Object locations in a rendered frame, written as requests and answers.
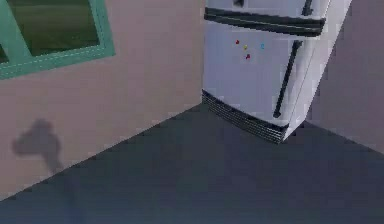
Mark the green framed window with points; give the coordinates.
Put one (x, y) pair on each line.
(50, 30)

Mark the white fridge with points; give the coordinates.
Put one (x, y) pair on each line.
(253, 80)

